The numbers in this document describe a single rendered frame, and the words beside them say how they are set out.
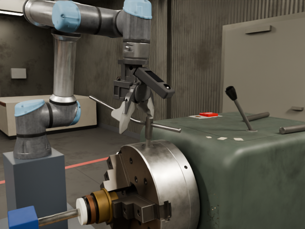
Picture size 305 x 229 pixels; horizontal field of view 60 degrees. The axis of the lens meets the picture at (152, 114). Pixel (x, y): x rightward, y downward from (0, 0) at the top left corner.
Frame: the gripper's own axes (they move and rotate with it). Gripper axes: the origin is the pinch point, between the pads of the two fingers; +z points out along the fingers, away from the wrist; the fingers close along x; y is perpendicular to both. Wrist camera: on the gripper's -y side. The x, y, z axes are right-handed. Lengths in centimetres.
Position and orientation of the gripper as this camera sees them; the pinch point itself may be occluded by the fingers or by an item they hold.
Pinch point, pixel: (139, 129)
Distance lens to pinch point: 77.4
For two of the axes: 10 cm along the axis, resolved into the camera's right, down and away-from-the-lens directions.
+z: -0.5, 9.7, 2.3
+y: -8.4, -1.7, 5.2
